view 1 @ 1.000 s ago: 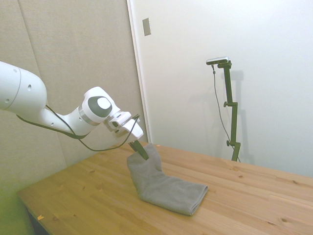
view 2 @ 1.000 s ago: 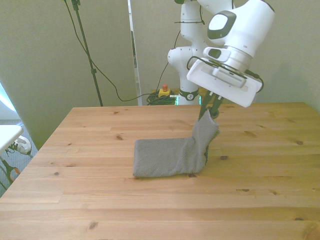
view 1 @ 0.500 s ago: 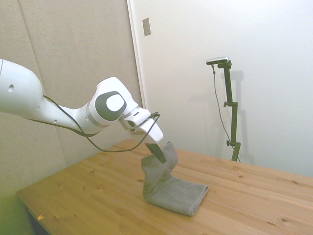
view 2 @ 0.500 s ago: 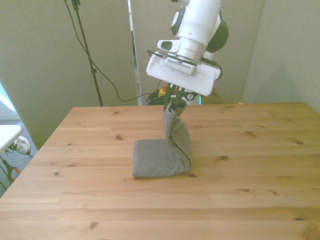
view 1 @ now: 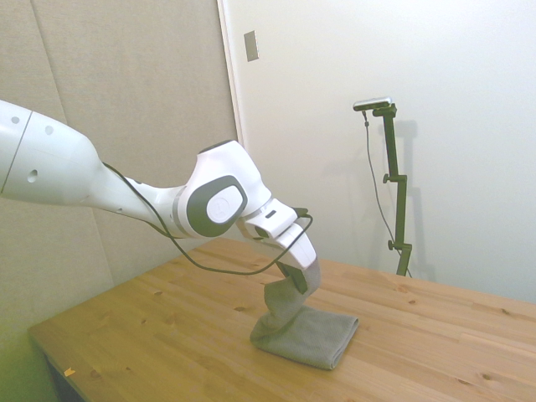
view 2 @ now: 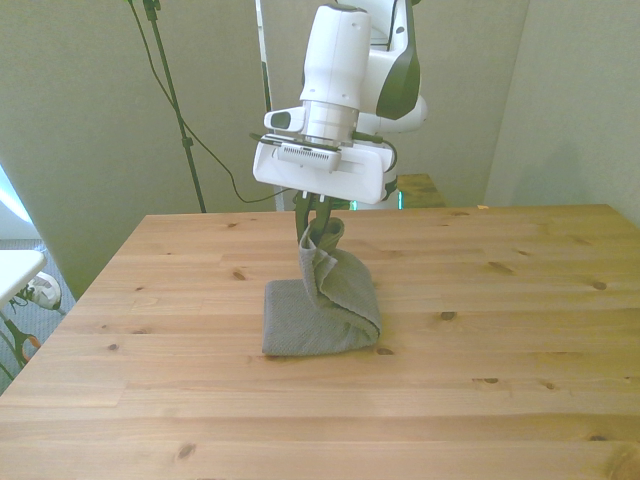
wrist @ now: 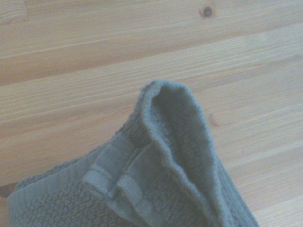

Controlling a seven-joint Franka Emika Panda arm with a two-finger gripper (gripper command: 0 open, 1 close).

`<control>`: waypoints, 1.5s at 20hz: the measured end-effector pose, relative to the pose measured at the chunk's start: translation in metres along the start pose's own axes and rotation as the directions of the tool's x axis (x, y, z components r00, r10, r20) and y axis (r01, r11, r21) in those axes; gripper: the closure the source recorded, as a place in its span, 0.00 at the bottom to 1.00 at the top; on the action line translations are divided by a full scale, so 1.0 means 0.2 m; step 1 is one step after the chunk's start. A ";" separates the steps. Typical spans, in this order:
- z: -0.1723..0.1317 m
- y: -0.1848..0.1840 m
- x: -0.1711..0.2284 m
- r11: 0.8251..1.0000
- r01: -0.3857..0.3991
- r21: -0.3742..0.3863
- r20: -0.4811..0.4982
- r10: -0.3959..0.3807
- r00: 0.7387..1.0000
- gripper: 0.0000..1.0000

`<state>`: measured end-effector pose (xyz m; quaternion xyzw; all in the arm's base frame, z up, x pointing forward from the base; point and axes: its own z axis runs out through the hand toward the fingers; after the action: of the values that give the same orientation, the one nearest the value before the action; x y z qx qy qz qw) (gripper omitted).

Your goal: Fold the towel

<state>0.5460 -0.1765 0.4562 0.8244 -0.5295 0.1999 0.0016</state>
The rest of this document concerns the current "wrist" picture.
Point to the grey-green textured towel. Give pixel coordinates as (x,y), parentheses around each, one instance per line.
(170,165)

